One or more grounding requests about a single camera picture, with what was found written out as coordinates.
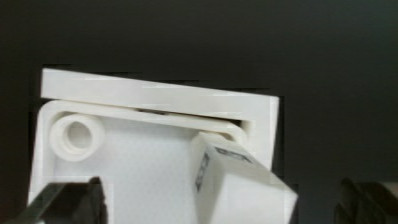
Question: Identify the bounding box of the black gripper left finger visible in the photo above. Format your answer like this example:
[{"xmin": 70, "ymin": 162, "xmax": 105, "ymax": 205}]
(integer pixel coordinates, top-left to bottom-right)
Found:
[{"xmin": 18, "ymin": 177, "xmax": 109, "ymax": 224}]

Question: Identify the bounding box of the white desk top panel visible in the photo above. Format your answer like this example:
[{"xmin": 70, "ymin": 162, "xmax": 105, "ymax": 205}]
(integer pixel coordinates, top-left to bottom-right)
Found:
[{"xmin": 29, "ymin": 101, "xmax": 249, "ymax": 224}]

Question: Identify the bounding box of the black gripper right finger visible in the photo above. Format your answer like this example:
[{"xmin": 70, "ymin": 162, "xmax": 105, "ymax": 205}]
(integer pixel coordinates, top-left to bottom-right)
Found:
[{"xmin": 335, "ymin": 178, "xmax": 398, "ymax": 224}]

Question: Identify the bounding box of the white L-shaped fixture wall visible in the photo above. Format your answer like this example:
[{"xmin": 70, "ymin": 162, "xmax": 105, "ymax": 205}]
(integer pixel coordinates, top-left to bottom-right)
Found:
[{"xmin": 42, "ymin": 68, "xmax": 280, "ymax": 168}]

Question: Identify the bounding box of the white desk leg with tag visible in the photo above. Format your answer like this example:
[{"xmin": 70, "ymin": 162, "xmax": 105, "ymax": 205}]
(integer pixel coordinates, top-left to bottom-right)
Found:
[{"xmin": 191, "ymin": 132, "xmax": 299, "ymax": 224}]

